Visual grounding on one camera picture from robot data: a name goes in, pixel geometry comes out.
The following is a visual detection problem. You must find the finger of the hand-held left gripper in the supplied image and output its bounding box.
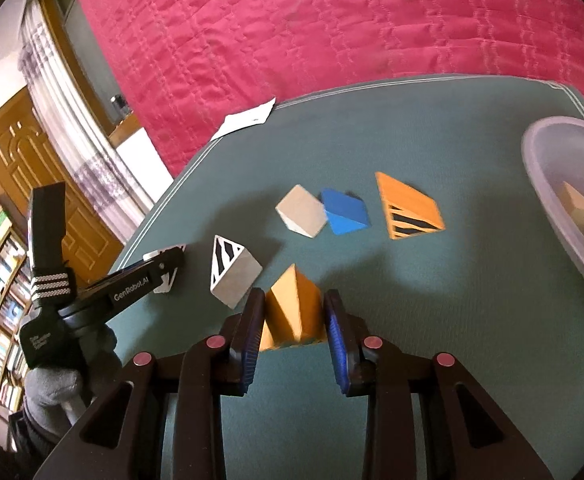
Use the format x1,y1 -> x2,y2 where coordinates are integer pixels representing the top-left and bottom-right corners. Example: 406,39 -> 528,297
144,248 -> 187,292

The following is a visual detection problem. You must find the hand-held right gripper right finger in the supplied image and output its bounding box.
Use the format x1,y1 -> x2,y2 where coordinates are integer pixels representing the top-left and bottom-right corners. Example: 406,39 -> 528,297
323,288 -> 556,480

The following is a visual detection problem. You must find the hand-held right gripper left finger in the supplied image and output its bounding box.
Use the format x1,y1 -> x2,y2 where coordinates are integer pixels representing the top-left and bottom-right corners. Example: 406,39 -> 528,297
32,287 -> 267,480

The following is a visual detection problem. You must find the yellow wooden wedge block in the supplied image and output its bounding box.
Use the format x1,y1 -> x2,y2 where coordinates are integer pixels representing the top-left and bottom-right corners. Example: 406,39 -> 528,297
259,263 -> 325,352

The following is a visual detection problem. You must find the clear plastic bowl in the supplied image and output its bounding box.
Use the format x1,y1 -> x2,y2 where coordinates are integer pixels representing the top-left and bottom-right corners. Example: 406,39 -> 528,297
520,116 -> 584,309

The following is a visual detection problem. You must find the person's left forearm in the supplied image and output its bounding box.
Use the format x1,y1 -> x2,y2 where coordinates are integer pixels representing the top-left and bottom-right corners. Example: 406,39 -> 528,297
6,400 -> 75,463

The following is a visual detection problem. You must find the person's left hand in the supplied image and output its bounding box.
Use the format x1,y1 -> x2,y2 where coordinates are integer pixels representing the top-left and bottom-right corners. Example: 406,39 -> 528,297
23,324 -> 119,423

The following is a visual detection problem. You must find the white black-striped wedge block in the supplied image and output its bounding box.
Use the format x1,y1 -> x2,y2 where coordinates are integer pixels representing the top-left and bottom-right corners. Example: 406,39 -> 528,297
210,234 -> 263,309

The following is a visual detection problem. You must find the brown wooden door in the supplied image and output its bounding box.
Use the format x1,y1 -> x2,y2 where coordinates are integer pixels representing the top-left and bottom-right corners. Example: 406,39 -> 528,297
0,85 -> 124,283

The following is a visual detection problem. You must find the white patterned curtain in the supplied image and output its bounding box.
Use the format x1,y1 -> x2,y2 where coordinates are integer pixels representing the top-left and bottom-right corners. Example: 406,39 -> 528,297
18,0 -> 155,242

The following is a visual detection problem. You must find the blue wedge block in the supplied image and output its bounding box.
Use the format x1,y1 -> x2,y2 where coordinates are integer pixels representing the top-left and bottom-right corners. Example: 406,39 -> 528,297
320,188 -> 373,236

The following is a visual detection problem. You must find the grey wedge block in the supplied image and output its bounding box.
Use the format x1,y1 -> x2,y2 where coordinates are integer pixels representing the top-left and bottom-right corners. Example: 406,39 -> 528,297
275,184 -> 329,239

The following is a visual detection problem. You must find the orange black-striped wedge block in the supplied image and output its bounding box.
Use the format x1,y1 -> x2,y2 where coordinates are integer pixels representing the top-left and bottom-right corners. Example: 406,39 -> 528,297
375,171 -> 445,241

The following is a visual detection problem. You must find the white paper sheet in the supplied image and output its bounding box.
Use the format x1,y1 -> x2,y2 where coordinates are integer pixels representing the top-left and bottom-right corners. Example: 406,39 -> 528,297
209,97 -> 277,142

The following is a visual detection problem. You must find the pink quilted blanket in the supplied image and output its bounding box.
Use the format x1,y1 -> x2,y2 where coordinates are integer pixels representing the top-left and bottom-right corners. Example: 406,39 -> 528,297
64,0 -> 584,179

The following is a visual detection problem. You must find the wooden window frame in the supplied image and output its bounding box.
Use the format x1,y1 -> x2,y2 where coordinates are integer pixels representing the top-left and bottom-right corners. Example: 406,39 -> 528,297
39,0 -> 145,148

